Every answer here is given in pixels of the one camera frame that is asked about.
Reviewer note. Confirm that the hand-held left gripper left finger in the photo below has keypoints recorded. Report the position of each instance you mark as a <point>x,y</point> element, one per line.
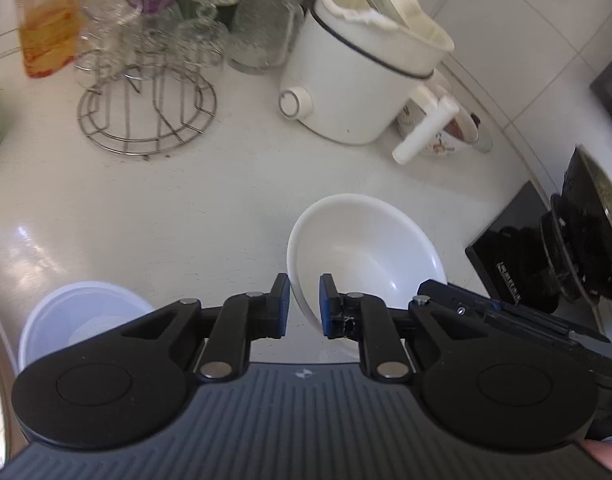
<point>281,305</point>

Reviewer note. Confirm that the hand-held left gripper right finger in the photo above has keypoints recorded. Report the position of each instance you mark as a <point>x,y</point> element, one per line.
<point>328,305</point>

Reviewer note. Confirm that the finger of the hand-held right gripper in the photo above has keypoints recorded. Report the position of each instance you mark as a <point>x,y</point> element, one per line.
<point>486,310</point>

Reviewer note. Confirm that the white ceramic bowl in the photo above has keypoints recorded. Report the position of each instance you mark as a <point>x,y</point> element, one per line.
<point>371,240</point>

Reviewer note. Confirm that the translucent plastic bowl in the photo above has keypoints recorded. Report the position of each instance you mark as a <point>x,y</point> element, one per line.
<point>85,310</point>

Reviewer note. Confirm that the person's right hand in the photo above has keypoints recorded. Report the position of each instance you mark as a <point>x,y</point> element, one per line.
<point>608,455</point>

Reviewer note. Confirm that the black induction cooker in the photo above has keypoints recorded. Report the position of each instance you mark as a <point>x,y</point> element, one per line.
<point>511,255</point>

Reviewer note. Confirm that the black wok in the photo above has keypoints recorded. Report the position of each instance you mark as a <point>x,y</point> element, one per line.
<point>586,210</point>

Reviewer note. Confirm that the patterned ceramic bowl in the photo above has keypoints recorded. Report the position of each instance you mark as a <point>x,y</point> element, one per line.
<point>461,130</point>

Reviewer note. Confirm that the white electric pot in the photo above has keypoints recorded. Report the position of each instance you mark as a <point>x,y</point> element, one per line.
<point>346,72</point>

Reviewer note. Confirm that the textured glass mug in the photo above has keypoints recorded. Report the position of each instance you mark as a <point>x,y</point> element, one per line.
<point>266,25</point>

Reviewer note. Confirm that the red-lidded plastic jar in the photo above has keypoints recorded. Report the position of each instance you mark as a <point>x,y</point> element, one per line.
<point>43,25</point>

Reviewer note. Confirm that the black wall outlet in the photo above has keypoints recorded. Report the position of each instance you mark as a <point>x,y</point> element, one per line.
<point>611,87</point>

